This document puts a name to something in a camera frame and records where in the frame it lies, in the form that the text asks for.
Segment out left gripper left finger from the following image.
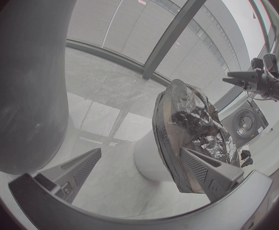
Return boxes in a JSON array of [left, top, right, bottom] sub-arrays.
[[35, 148, 102, 204]]

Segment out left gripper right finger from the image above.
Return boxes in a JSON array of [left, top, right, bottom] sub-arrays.
[[178, 147, 245, 204]]

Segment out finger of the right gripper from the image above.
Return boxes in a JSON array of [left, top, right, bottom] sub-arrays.
[[228, 71, 255, 80], [222, 78, 251, 89]]

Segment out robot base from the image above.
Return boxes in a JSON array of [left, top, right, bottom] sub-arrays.
[[248, 169, 279, 230]]

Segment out crumpled black plastic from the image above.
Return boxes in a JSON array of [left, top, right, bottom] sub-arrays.
[[240, 149, 252, 160]]

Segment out white trash bin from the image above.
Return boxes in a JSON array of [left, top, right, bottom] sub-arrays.
[[134, 128, 178, 183]]

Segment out clear printed wrapper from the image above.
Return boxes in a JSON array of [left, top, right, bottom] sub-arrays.
[[240, 158, 254, 169]]

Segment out grey washing machine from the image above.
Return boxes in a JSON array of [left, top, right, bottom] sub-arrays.
[[220, 99, 270, 146]]

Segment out window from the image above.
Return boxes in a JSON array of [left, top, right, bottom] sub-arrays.
[[65, 0, 279, 112]]

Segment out dark grey round chair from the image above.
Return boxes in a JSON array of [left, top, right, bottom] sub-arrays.
[[0, 0, 77, 175]]

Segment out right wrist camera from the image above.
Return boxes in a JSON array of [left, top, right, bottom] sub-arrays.
[[250, 53, 278, 72]]

